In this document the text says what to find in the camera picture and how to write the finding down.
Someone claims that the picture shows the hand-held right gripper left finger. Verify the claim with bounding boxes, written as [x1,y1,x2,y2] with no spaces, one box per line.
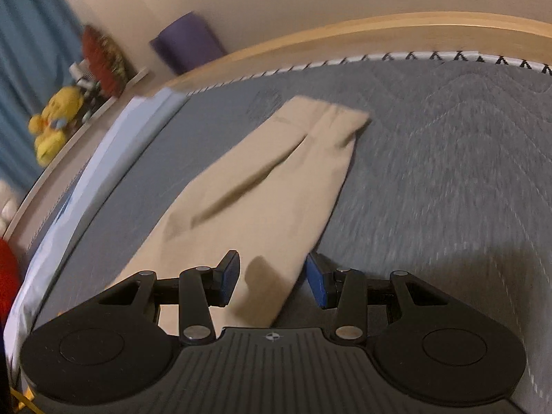
[98,249,241,346]

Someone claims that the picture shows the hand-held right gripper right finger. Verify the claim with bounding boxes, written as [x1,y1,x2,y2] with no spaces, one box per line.
[305,252,450,346]

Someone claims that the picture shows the beige pants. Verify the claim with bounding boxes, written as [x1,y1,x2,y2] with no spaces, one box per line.
[123,96,372,337]

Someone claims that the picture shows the grey quilted mattress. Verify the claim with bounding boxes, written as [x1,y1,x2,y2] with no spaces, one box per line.
[26,57,552,414]

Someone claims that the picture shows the light blue folded sheet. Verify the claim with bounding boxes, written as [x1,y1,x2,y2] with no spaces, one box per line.
[3,88,189,382]

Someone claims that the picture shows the red blanket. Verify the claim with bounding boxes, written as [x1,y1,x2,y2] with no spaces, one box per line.
[0,239,23,325]

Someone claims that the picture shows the yellow plush toy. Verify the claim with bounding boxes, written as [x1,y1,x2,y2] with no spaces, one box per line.
[28,86,85,167]

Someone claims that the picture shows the purple box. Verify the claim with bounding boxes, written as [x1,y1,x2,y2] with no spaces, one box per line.
[149,11,228,77]

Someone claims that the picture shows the small white toy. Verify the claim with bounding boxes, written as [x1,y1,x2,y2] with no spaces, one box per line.
[70,61,104,98]

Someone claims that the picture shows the dark red bag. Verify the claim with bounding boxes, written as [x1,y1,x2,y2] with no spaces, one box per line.
[81,24,129,96]

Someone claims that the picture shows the blue curtain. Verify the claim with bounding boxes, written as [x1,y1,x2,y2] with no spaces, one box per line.
[0,0,95,193]

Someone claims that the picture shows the yellow strap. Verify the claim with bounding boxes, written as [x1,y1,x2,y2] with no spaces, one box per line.
[11,389,40,414]

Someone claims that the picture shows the light wooden bed frame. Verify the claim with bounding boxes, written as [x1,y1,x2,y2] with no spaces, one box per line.
[0,11,552,251]

